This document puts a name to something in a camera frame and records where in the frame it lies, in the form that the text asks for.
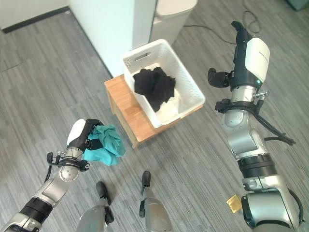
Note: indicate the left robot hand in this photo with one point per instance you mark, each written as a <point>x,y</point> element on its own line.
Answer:
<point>79,133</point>

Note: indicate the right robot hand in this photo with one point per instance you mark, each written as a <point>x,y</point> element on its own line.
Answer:
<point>251,60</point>

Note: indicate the teal cloth garment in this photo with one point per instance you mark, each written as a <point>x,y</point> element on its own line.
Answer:
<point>108,145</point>

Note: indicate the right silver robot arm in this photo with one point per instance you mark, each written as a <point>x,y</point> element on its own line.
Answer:
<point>258,157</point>

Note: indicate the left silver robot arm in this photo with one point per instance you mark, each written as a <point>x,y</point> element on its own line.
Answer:
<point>46,186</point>

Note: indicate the white plastic laundry basket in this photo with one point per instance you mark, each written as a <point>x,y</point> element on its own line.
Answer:
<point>164,82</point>

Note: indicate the small wooden table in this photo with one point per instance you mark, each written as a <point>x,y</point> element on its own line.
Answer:
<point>128,113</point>

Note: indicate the left silver robot leg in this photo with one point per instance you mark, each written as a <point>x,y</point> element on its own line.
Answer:
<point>96,215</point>

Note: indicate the black garment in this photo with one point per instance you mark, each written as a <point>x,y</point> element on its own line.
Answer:
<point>154,84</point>

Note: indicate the white trash bin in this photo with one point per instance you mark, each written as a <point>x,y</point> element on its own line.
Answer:
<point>169,19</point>

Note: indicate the white garment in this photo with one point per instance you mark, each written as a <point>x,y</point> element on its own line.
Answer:
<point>171,106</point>

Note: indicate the white cabinet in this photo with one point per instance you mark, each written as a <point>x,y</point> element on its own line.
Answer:
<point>106,31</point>

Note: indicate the small gold square object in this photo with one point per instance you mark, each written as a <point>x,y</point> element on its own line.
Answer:
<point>233,204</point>

